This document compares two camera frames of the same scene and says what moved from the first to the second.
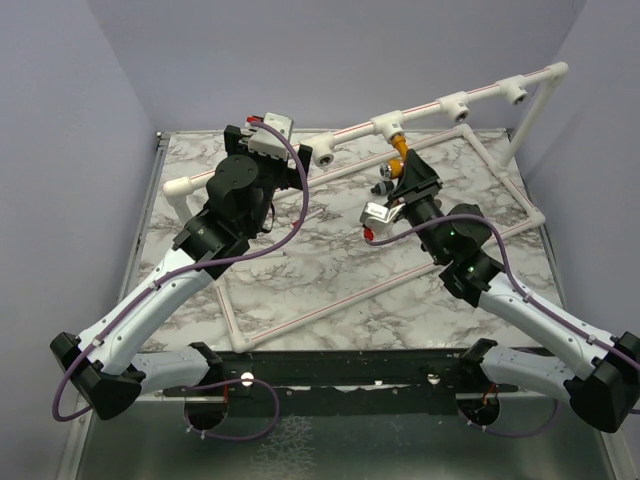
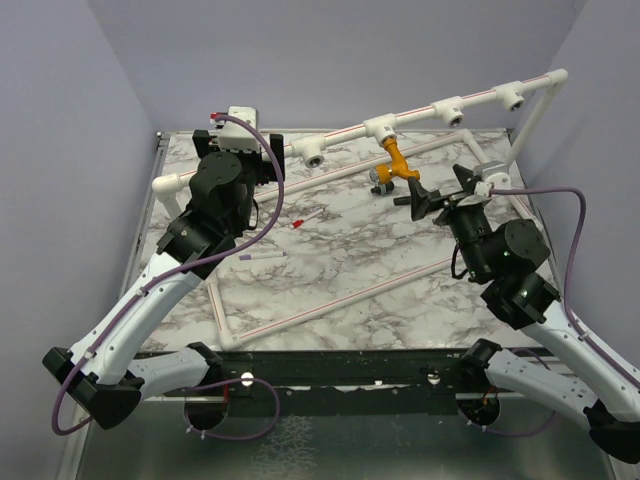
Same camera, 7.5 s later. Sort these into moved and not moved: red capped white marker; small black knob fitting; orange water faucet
Moved: orange water faucet
Not moved: red capped white marker; small black knob fitting
